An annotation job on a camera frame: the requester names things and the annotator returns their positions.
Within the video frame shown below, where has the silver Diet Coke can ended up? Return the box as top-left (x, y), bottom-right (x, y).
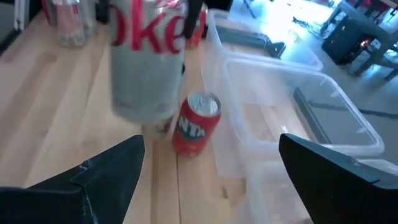
top-left (53, 0), bottom-right (95, 48)
top-left (108, 0), bottom-right (189, 124)

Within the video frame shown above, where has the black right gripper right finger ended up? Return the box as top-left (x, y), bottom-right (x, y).
top-left (278, 133), bottom-right (398, 224)

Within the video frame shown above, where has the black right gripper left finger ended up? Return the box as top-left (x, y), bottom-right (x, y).
top-left (0, 134), bottom-right (146, 224)

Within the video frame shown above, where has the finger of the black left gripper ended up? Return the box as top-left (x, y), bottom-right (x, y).
top-left (183, 0), bottom-right (205, 40)

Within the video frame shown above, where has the red Fanta soda can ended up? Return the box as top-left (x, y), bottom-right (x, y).
top-left (172, 90), bottom-right (223, 159)
top-left (186, 2), bottom-right (209, 50)

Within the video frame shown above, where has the clear plastic bin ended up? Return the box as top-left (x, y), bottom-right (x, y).
top-left (245, 158), bottom-right (398, 224)
top-left (201, 57), bottom-right (386, 180)
top-left (207, 8), bottom-right (324, 72)

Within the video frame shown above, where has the dark grey equipment stand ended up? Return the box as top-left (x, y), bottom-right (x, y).
top-left (320, 0), bottom-right (398, 82)

